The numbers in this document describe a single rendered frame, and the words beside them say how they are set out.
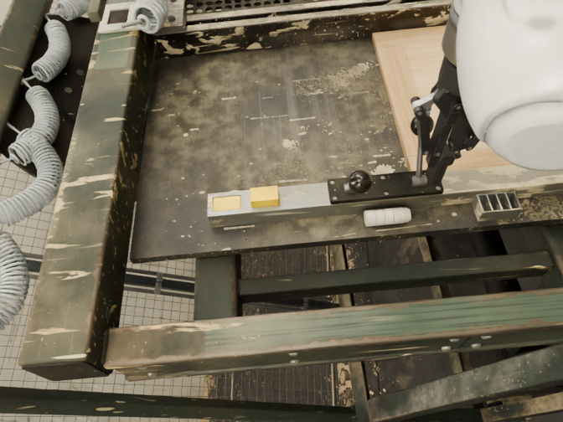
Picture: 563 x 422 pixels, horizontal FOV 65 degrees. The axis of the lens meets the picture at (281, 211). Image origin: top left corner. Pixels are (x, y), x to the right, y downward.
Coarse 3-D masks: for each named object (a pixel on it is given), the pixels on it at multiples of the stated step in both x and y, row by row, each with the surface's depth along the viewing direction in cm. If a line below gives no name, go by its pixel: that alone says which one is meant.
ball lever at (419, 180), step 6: (414, 120) 73; (432, 120) 72; (414, 126) 73; (432, 126) 72; (414, 132) 73; (420, 150) 75; (420, 156) 76; (420, 162) 76; (420, 168) 77; (420, 174) 78; (414, 180) 78; (420, 180) 78; (426, 180) 78; (414, 186) 78; (420, 186) 78
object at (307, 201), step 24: (480, 168) 80; (504, 168) 80; (240, 192) 81; (288, 192) 81; (312, 192) 80; (456, 192) 78; (480, 192) 78; (528, 192) 80; (552, 192) 80; (216, 216) 79; (240, 216) 80; (264, 216) 80; (288, 216) 81; (312, 216) 81
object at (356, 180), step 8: (352, 176) 68; (360, 176) 67; (368, 176) 67; (344, 184) 78; (352, 184) 67; (360, 184) 67; (368, 184) 67; (344, 192) 78; (352, 192) 78; (360, 192) 68
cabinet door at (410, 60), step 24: (384, 48) 103; (408, 48) 103; (432, 48) 102; (384, 72) 98; (408, 72) 98; (432, 72) 98; (408, 96) 94; (408, 120) 91; (408, 144) 87; (480, 144) 86; (408, 168) 86; (456, 168) 83
